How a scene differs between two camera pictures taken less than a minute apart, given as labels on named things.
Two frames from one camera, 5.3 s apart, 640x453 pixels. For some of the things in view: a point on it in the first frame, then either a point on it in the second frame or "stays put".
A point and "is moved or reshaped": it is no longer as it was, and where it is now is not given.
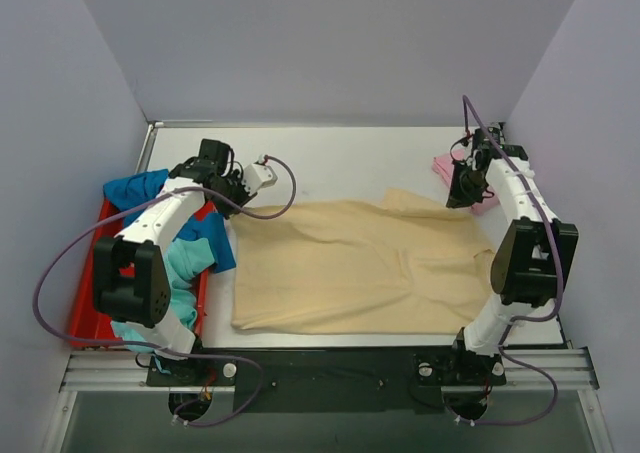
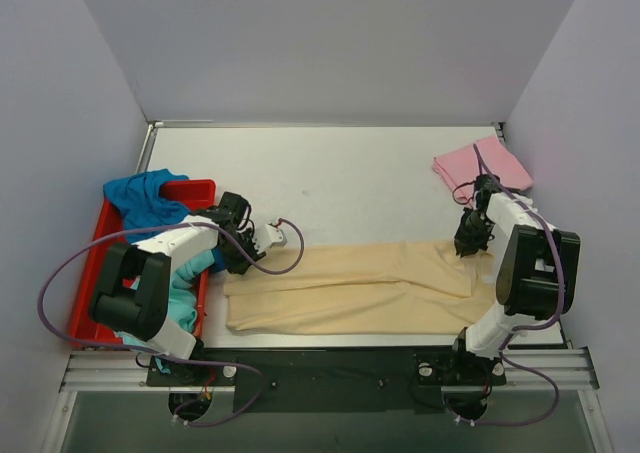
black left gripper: [233, 191] → [240, 255]
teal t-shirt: [185, 260] stays put
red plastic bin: [92, 328] stays put
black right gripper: [463, 191] → [470, 239]
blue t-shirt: [209, 228] stays put
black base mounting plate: [277, 381] stays put
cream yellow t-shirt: [398, 265] is moved or reshaped
